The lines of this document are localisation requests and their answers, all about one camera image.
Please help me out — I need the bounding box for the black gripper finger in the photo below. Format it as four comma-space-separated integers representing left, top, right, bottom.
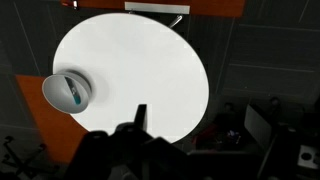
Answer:
134, 104, 147, 130

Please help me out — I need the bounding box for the teal and black marker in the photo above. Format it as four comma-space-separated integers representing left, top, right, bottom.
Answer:
65, 77, 81, 105

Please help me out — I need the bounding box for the grey round bowl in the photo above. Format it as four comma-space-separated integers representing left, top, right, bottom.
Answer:
42, 69, 92, 114

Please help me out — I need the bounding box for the black office chair base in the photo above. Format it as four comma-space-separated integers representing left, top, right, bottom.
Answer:
0, 135, 47, 178

